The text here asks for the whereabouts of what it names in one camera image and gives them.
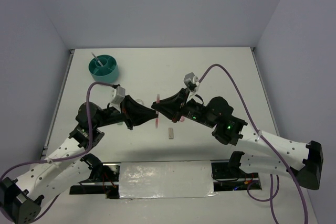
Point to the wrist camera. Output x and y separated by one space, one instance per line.
117 96
192 83

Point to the beige rectangular eraser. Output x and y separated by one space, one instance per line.
170 133

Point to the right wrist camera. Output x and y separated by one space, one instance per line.
192 83

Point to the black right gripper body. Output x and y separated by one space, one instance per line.
194 110

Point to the clear tape roll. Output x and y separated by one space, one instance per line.
139 101

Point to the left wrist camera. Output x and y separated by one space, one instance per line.
117 96

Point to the silver foil tape sheet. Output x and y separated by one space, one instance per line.
153 180

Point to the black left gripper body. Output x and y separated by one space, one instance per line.
112 116

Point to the red pink pen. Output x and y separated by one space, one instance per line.
157 119

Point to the teal round compartment organizer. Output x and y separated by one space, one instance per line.
108 72

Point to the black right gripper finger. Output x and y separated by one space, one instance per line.
170 112
177 98

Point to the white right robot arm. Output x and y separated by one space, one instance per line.
257 151

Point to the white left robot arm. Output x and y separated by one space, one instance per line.
22 198

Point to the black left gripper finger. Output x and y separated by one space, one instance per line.
133 108
138 119

